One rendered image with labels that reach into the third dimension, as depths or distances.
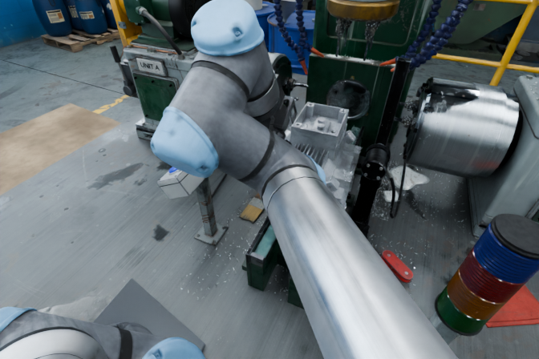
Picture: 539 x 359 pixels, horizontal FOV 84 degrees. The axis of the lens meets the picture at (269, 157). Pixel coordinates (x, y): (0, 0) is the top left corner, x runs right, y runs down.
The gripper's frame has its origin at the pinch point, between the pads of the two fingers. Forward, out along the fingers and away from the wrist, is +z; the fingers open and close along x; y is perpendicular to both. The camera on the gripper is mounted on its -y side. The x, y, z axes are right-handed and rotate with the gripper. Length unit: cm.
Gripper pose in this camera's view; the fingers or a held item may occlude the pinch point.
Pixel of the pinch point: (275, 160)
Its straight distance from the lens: 62.9
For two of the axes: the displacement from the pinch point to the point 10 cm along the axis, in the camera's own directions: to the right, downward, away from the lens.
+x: -9.1, -2.6, 3.2
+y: 3.6, -8.8, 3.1
